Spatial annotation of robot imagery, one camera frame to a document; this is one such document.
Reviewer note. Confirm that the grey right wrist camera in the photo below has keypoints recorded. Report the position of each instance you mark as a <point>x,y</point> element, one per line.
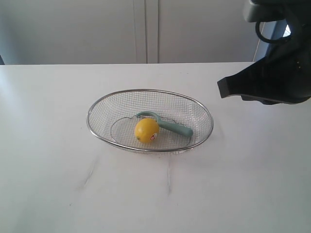
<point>264,10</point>

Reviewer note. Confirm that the yellow lemon with sticker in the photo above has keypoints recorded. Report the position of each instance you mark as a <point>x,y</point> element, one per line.
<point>146,130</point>

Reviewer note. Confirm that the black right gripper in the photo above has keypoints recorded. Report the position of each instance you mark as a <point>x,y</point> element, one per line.
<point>285,75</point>

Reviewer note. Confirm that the oval wire mesh basket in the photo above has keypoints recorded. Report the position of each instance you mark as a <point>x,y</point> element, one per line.
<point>112,119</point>

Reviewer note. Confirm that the teal handled peeler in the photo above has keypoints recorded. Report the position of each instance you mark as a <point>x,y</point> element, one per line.
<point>173,127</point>

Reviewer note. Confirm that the white cabinet doors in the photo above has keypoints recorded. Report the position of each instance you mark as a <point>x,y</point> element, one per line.
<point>36,32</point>

